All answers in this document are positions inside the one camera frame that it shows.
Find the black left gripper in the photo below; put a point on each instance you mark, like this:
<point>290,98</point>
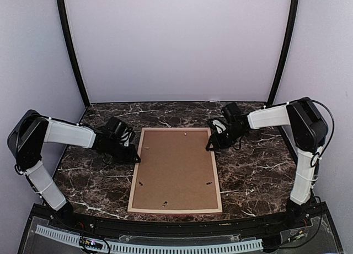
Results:
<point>132,152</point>

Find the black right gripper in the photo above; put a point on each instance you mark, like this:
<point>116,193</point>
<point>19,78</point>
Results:
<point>220,144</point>

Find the brown cardboard backing board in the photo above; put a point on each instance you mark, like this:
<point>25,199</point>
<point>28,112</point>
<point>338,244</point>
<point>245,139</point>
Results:
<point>173,168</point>

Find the light wooden picture frame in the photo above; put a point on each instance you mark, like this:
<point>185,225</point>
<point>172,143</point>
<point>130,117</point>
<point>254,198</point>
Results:
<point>218,182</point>

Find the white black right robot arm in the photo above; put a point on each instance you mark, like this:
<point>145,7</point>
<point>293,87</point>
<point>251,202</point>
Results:
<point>309,130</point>

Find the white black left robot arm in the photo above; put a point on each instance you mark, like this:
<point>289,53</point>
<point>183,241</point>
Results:
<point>33,130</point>

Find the small circuit board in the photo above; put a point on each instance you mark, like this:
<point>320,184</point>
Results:
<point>89,244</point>

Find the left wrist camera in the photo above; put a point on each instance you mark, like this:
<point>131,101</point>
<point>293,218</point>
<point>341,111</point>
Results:
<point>127,136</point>

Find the grey slotted cable duct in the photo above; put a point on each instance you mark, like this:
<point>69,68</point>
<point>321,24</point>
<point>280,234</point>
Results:
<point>140,244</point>

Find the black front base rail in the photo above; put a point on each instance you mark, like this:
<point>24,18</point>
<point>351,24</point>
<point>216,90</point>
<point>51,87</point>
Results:
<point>313,232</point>

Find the black right corner post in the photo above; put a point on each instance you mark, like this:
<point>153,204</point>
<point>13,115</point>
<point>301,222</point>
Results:
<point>284,51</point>

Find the black corner post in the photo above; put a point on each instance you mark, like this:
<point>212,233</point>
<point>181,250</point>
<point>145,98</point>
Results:
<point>284,51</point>
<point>71,52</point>

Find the black left corner post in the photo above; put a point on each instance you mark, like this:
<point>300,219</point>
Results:
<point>71,52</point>

